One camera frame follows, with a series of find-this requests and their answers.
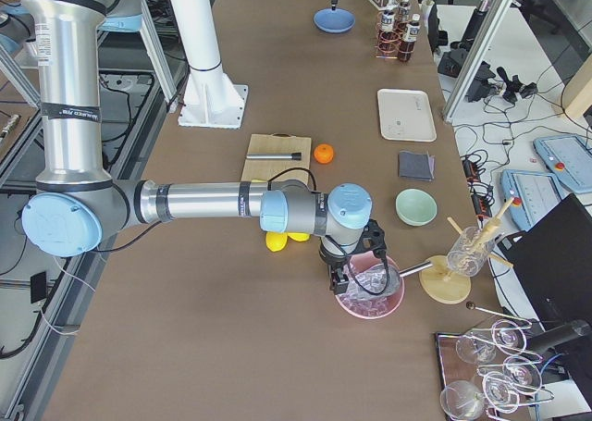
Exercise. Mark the dark drink bottle two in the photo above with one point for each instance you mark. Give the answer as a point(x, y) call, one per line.
point(404, 13)

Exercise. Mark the teach pendant near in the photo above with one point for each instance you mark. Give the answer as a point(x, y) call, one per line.
point(534, 193)

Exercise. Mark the black power strip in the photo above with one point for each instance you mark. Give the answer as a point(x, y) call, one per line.
point(481, 193)

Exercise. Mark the teach pendant far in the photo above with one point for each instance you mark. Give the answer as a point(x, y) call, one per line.
point(568, 158)

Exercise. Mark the yellow lemon lower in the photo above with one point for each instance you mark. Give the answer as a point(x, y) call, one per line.
point(300, 237)

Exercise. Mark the wooden cup tree stand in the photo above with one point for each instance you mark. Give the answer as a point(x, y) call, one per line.
point(448, 279)

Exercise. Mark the green bowl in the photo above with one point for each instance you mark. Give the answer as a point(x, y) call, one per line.
point(415, 207)

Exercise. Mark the metal ice scoop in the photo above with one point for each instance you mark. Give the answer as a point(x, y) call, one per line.
point(384, 280)

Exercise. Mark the dark drink bottle one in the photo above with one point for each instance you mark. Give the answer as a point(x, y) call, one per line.
point(386, 38)

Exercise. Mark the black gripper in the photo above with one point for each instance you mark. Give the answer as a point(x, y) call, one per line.
point(334, 256)

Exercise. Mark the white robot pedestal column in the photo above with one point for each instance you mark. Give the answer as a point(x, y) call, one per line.
point(211, 99)

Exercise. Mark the wooden cutting board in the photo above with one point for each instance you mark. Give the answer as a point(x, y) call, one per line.
point(271, 144)

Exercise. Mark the orange fruit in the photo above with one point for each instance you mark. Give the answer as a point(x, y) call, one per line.
point(324, 153)

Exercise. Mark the pile of clear ice cubes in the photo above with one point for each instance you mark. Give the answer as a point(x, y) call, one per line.
point(366, 307)

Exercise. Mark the aluminium frame post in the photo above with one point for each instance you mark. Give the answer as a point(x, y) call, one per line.
point(475, 56)

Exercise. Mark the steel muddler black tip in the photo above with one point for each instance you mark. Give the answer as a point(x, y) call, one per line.
point(296, 156)

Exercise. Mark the pink bowl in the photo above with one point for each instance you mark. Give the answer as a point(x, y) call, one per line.
point(359, 263)

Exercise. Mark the blue round plate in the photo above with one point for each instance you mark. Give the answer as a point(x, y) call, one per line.
point(334, 20)

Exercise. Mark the yellow lemon upper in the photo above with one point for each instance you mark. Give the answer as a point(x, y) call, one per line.
point(275, 242)

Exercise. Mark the yellow lemon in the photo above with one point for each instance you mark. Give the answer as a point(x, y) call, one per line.
point(300, 237)
point(275, 242)

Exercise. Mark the black monitor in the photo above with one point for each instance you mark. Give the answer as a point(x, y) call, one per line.
point(552, 261)

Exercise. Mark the clear glass on stand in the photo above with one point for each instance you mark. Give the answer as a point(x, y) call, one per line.
point(467, 258)

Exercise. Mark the copper wire bottle rack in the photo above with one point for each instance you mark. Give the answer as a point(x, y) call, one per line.
point(397, 31)

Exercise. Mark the dark drink bottle three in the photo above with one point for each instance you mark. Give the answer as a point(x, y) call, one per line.
point(409, 38)

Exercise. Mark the grey folded cloth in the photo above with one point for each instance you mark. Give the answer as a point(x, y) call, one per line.
point(416, 166)

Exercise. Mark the wine glass rack tray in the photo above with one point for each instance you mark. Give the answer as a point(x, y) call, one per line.
point(490, 371)

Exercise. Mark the teach pendant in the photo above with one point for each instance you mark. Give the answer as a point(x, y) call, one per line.
point(534, 193)
point(568, 158)

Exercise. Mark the cream rectangular tray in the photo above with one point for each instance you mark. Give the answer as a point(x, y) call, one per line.
point(405, 116)

